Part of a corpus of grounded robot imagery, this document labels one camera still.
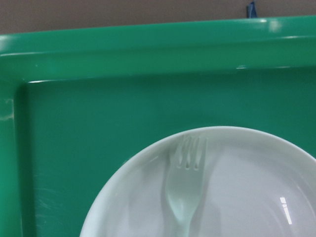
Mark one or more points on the pale mint plastic fork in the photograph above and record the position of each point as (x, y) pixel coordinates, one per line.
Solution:
(184, 183)

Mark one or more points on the white round plate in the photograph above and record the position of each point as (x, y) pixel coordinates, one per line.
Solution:
(255, 185)

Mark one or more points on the green plastic tray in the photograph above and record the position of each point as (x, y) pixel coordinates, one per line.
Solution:
(76, 105)

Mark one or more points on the blue tape grid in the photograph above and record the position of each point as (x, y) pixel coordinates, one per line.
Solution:
(251, 10)

